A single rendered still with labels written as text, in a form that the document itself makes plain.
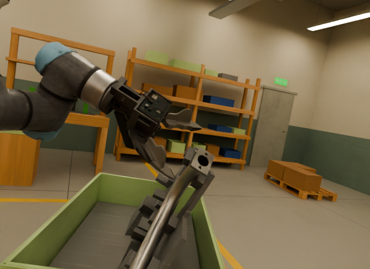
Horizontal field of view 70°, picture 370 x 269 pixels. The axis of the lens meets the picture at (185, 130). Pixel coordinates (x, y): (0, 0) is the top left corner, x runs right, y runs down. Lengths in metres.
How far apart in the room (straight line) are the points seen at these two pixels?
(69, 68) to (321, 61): 8.30
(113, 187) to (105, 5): 5.09
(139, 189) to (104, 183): 0.14
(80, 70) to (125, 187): 0.66
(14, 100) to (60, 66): 0.10
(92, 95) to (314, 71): 8.08
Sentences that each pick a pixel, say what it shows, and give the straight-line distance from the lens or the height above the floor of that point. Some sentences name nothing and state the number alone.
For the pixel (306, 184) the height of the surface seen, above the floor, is 0.26.
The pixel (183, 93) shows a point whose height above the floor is 1.52.
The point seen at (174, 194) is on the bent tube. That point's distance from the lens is 0.64.
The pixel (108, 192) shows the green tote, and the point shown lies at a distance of 1.13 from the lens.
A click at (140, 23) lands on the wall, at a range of 5.99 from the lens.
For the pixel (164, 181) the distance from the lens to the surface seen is 0.97.
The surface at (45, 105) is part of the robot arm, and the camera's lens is 0.57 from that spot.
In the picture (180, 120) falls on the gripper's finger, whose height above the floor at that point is 1.25.
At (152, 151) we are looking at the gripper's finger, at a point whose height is 1.18.
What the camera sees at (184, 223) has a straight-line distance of 0.60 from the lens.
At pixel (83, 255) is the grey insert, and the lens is 0.81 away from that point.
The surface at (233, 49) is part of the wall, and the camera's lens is 6.78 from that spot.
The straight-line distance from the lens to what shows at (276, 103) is 7.48.
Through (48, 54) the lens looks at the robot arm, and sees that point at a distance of 0.58.
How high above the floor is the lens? 1.28
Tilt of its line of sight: 5 degrees down
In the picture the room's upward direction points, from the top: 10 degrees clockwise
